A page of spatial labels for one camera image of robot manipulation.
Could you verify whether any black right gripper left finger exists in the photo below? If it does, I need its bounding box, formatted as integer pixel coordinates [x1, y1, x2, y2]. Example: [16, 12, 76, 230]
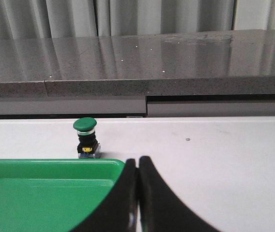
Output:
[72, 159, 138, 232]

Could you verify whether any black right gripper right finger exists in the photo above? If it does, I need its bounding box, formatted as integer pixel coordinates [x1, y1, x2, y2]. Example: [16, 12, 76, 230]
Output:
[138, 156, 218, 232]

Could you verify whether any green mushroom push button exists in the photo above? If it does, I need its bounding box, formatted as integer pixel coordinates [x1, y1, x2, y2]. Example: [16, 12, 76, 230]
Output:
[73, 117, 101, 159]

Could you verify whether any green plastic tray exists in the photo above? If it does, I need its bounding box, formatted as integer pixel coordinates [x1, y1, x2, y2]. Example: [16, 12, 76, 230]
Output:
[0, 159, 124, 232]

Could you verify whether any grey stone counter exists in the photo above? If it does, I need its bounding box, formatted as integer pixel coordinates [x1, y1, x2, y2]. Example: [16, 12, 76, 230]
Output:
[0, 29, 275, 119]

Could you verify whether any white pleated curtain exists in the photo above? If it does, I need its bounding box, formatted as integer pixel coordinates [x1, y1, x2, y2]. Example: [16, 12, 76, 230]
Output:
[0, 0, 275, 39]

